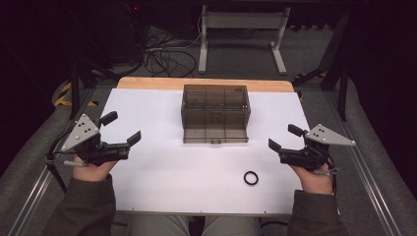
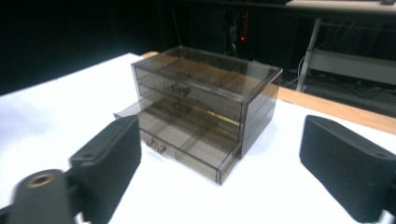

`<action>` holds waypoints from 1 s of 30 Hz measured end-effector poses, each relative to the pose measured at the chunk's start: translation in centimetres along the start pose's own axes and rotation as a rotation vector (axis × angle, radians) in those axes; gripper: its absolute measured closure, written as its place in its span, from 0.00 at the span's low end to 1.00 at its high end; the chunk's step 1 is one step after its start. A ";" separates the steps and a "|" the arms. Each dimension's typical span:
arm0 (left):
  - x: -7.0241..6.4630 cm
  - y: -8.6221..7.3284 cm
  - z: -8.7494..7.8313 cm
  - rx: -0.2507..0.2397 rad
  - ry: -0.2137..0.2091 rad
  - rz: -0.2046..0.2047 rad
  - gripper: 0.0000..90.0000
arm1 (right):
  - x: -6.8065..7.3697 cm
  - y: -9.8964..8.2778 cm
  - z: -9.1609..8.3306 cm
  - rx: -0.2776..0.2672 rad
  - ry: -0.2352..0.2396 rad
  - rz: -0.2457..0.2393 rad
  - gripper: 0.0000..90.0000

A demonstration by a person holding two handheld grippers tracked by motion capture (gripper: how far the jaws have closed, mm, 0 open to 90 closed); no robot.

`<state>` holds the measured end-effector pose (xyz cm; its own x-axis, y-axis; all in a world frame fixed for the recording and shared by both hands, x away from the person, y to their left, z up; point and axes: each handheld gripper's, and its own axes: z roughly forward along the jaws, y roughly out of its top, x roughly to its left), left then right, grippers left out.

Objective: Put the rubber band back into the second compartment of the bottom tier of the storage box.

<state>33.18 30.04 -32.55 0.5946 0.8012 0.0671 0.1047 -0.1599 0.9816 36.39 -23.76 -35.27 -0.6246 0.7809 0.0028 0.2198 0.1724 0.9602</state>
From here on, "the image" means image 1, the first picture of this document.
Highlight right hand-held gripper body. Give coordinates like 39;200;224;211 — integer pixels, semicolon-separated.
278;123;357;172

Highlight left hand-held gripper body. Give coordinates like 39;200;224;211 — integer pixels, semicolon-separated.
61;113;132;167

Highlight person's left hand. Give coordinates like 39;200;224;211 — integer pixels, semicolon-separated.
72;155;118;183

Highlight person's right hand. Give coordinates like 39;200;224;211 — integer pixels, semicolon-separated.
289;163;335;197

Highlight yellow black hazard tape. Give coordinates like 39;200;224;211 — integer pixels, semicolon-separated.
53;82;99;108

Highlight black metal stand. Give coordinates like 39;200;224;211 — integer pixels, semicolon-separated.
67;58;121;121
291;9;350;123

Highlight white table cover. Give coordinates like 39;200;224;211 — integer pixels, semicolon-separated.
99;88;311;216

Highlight clear brown drawer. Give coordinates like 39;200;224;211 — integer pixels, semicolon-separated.
182;126;250;145

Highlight clear brown drawer cabinet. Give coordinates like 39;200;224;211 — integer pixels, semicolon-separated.
180;84;252;132

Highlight dark equipment with red light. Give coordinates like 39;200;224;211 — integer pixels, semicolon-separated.
107;0;146;64

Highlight person's right leg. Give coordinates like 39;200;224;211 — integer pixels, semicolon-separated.
203;215;264;236

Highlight person's leg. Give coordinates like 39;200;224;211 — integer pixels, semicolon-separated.
128;214;191;236
203;215;264;236

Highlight person's left leg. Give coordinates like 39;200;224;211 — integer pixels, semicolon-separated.
128;214;191;236

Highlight white metal stand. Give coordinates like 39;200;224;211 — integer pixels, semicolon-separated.
198;4;292;76

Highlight left hand-held gripper cable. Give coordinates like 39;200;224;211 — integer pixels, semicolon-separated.
44;129;79;195

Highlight black ring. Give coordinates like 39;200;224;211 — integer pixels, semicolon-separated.
243;170;260;187

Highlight aluminium floor rail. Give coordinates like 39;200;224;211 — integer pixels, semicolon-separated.
323;91;403;236
6;168;54;236

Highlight bundle of floor cables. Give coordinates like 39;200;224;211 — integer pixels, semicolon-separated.
143;28;202;79

